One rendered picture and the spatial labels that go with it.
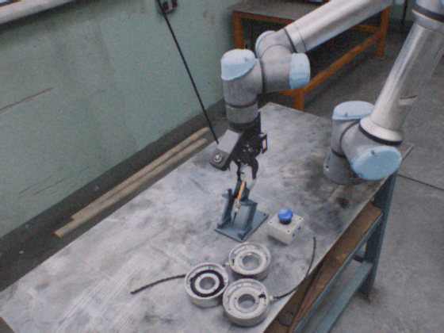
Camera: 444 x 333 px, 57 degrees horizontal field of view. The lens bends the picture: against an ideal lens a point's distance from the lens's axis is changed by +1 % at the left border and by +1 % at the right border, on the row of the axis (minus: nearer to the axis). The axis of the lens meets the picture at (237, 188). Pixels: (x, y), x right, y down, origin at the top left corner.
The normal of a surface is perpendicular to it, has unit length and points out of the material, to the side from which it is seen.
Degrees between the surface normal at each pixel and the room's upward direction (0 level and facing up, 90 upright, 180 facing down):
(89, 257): 0
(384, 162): 97
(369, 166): 97
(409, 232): 0
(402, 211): 0
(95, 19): 90
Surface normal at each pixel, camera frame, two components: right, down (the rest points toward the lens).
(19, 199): 0.77, 0.36
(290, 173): -0.08, -0.76
